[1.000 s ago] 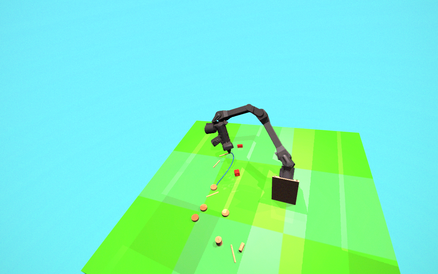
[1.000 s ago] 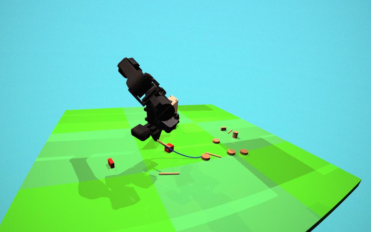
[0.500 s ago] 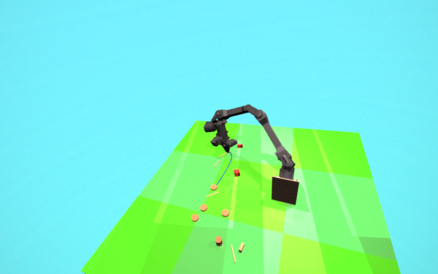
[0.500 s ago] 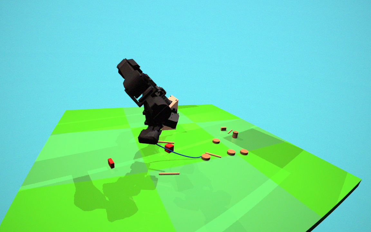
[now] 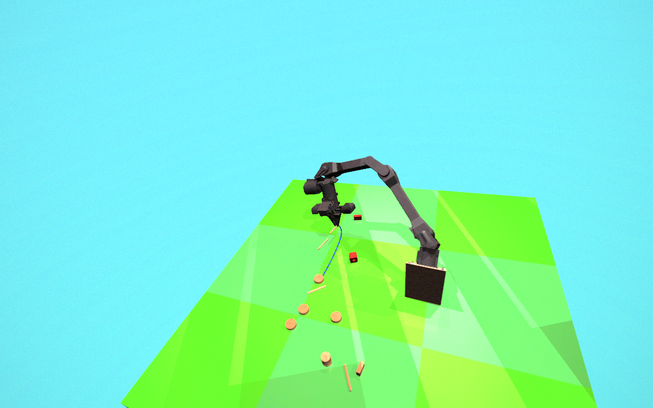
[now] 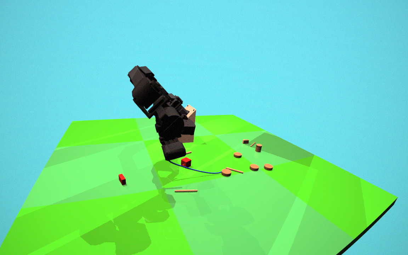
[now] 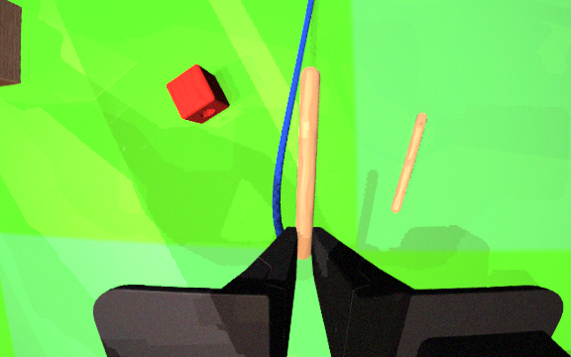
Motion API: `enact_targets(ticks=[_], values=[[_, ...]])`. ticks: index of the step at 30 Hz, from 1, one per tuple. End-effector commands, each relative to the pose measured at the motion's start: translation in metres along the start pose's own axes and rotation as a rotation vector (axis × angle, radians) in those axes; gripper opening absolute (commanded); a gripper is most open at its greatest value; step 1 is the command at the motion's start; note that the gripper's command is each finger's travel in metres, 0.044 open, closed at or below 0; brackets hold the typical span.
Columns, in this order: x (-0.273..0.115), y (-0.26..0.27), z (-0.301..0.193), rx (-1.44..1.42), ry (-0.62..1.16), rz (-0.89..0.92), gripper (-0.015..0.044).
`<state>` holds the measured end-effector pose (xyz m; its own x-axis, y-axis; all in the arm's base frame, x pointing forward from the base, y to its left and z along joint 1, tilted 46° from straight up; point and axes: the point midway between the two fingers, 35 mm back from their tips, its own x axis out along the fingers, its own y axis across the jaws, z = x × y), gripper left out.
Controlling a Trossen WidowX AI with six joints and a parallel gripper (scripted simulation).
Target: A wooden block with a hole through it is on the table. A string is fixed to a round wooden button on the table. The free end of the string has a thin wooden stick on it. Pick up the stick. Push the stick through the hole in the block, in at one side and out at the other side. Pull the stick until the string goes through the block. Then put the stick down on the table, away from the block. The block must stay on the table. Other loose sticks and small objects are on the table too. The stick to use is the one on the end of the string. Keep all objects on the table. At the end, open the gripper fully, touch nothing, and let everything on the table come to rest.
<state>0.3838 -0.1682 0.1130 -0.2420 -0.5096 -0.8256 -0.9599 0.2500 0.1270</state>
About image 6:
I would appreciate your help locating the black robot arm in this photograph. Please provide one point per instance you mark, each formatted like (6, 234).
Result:
(166, 108)

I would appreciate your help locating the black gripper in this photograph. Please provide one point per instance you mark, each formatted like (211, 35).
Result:
(172, 148)

